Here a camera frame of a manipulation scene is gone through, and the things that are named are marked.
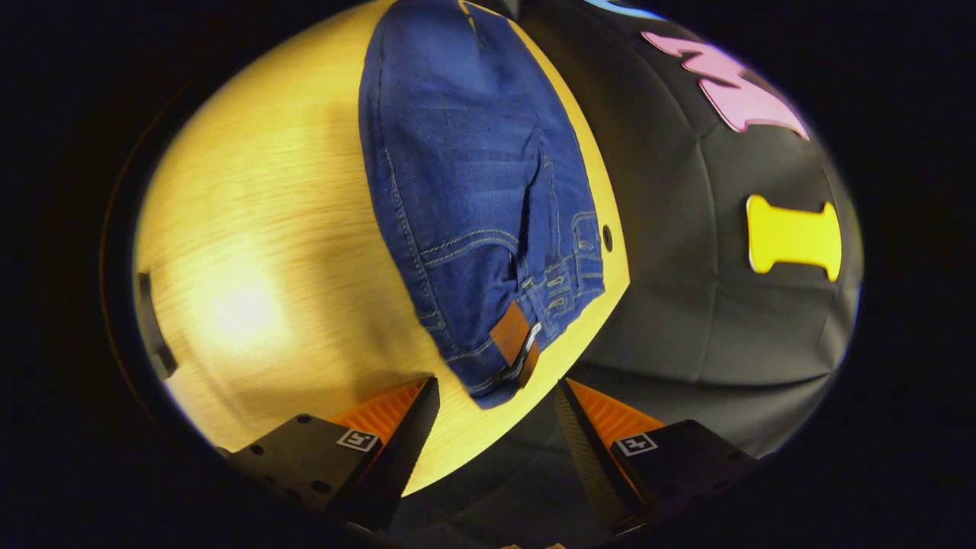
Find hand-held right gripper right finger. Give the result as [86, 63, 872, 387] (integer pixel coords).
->
[554, 378, 762, 533]

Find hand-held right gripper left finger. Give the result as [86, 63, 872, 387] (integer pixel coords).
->
[221, 376, 441, 533]

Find blue jeans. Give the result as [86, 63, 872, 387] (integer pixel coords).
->
[358, 0, 607, 410]

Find dark bar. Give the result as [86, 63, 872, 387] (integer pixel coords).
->
[136, 271, 180, 382]

